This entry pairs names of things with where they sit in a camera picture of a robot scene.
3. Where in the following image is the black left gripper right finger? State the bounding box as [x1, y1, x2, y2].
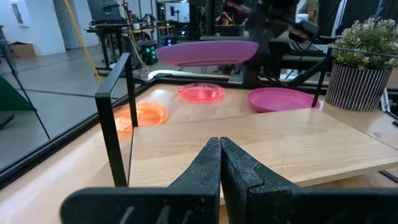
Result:
[220, 136, 299, 224]

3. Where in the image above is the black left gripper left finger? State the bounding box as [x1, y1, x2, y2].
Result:
[167, 136, 222, 224]

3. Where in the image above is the pink opaque plate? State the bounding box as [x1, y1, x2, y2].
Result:
[247, 86, 322, 113]

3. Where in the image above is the orange transparent plate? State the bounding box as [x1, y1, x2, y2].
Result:
[113, 102, 170, 133]

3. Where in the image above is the red transparent plate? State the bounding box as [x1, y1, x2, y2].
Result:
[176, 82, 225, 102]

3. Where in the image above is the magenta opaque plate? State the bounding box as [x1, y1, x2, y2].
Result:
[155, 39, 259, 68]

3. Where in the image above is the person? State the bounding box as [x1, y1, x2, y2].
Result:
[298, 0, 320, 24]
[216, 11, 234, 26]

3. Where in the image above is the potted plant striped pot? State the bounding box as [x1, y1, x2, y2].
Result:
[325, 17, 398, 113]

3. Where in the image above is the white screen monitor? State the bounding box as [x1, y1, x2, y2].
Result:
[164, 2, 191, 24]

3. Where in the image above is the black desktop computer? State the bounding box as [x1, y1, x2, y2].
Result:
[136, 39, 159, 66]

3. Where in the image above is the black desk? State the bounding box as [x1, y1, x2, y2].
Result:
[86, 22, 133, 72]

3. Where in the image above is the black monitor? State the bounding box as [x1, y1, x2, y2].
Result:
[86, 0, 126, 22]

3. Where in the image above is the green panel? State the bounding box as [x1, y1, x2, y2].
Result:
[0, 74, 34, 111]

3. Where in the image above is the cardboard box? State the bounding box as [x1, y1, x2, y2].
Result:
[8, 41, 37, 59]

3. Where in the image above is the black tripod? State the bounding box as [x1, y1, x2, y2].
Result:
[0, 39, 51, 141]

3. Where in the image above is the yellow cable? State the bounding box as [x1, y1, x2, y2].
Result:
[63, 0, 104, 84]

